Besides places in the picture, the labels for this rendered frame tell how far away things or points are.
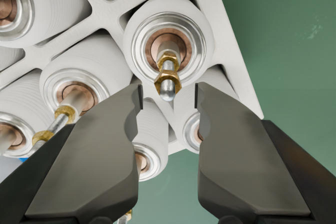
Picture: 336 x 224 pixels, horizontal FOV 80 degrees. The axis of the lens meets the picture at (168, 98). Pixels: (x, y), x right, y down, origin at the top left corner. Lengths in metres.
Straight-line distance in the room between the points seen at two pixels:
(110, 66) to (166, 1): 0.10
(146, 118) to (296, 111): 0.45
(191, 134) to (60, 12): 0.20
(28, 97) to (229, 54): 0.27
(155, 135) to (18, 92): 0.19
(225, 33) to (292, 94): 0.36
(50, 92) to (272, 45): 0.44
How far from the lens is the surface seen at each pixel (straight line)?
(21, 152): 0.35
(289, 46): 0.54
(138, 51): 0.21
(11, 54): 0.36
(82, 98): 0.24
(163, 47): 0.19
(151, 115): 0.31
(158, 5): 0.20
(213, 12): 0.28
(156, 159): 0.29
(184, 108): 0.25
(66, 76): 0.24
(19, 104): 0.31
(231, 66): 0.30
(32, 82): 0.35
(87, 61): 0.24
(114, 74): 0.24
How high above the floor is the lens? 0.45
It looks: 60 degrees down
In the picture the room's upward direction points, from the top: 179 degrees counter-clockwise
